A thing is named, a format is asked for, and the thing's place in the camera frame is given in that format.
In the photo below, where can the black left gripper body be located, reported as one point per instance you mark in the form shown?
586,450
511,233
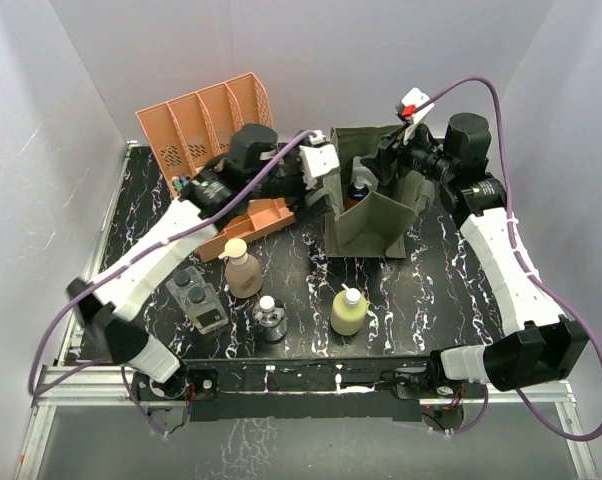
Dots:
286,182

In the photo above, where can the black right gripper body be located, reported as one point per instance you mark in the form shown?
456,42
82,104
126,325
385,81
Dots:
418,153

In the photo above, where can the orange blue pump bottle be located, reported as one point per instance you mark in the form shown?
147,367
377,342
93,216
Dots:
356,192

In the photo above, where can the green canvas bag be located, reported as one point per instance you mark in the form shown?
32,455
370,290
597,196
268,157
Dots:
376,226

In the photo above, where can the brown pump bottle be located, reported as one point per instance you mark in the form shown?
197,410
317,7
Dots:
243,271

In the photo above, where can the yellow round pump bottle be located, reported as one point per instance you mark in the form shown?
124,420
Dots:
349,309

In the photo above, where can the small silver cap bottle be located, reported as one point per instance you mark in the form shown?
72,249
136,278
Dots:
270,319

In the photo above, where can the clear twin bottle pack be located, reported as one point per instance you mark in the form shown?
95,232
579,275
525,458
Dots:
198,300

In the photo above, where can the white rectangular bottle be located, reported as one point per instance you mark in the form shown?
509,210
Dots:
362,174

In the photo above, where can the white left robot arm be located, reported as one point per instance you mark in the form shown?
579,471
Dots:
255,167

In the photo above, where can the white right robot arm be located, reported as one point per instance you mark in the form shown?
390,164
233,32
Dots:
540,344

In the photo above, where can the small vials set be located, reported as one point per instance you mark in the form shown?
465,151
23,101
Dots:
179,183

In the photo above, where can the orange plastic file organizer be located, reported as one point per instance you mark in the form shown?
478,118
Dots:
186,132

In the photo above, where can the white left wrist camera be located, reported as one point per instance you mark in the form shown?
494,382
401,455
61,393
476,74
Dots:
318,159

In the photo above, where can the black front mounting rail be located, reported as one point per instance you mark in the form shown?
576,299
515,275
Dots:
391,387

